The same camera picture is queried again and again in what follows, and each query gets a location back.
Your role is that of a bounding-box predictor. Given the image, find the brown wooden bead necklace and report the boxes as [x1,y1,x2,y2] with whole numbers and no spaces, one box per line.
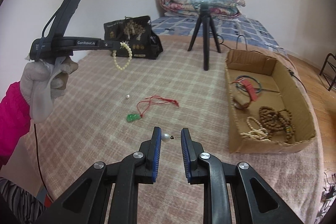
[259,106,296,144]

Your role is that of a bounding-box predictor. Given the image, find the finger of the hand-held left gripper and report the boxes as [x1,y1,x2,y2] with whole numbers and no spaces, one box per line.
[101,41,124,50]

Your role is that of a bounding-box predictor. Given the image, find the white small bead bracelet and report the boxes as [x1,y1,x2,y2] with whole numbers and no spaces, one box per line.
[246,116,271,141]

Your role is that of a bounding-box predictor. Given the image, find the person's zebra patterned clothing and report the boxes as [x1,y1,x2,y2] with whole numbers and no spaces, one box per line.
[0,177,48,224]

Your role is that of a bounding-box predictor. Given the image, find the red strap wristwatch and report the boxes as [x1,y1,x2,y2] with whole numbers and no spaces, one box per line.
[232,78,258,109]

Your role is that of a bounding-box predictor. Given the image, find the black tripod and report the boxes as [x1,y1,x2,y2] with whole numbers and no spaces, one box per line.
[187,1,222,71]

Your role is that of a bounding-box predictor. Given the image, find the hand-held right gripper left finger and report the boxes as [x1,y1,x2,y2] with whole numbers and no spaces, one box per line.
[37,126,162,224]

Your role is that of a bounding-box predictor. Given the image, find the plaid woven blanket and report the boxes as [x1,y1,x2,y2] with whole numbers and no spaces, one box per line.
[34,35,326,224]

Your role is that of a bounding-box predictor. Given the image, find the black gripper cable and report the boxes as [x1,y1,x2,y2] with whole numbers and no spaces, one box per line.
[33,122,54,202]

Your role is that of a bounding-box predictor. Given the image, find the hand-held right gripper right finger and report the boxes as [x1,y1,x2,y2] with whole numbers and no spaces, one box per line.
[180,128,305,224]

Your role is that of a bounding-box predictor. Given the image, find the black metal clothes rack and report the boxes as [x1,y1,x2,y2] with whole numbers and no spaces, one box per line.
[320,53,336,92]

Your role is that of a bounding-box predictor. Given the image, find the blue patterned bed sheet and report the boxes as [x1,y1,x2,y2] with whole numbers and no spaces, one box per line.
[151,14,281,52]

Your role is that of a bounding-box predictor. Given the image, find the brown cardboard box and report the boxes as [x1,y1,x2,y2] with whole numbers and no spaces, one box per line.
[224,49,316,153]

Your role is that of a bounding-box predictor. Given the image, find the person's left forearm pink sleeve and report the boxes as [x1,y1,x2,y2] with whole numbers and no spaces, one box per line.
[0,82,32,168]

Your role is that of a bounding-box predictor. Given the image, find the cream bead bracelet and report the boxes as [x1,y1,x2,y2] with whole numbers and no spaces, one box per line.
[112,41,132,71]

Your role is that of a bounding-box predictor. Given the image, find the person's left hand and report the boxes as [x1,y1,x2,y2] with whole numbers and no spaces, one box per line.
[20,55,79,123]

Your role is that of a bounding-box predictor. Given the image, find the folded floral quilt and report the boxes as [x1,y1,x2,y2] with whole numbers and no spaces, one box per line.
[160,0,247,17]

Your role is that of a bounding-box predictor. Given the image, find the green jade pendant red cord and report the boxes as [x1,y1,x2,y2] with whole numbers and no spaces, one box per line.
[127,96,180,123]

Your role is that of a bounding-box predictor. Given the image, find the black ring light cable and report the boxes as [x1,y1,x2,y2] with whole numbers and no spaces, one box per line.
[236,35,289,56]

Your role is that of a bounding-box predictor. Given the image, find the black printed snack bag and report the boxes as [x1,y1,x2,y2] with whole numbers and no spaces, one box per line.
[103,15,163,60]

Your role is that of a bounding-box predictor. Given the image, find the dark thin bangle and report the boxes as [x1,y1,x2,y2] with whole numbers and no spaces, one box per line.
[235,76,263,93]

